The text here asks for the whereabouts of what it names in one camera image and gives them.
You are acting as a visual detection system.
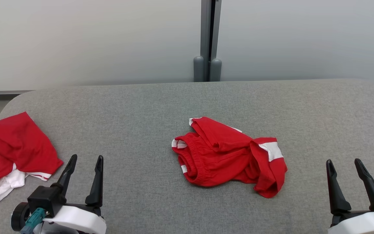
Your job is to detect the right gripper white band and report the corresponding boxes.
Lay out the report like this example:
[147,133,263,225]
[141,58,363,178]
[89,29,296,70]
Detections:
[326,158,374,234]

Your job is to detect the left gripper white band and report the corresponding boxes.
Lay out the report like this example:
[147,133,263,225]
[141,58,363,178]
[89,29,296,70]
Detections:
[42,154,107,234]

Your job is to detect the red shirt with white sleeves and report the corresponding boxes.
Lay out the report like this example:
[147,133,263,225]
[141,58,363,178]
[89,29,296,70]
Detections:
[0,111,64,204]

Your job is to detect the red shorts with white patches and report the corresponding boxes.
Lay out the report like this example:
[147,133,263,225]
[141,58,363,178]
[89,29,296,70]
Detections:
[171,116,288,199]

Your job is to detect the teal cable connector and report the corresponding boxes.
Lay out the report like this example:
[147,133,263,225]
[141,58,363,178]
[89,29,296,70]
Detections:
[19,208,46,234]

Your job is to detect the grey rounded post foot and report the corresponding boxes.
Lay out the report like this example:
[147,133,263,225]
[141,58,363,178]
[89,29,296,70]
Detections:
[193,56,205,82]
[210,58,222,82]

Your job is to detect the grey metal partition post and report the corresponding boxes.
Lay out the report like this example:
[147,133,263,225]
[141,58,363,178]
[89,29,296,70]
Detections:
[200,0,222,82]

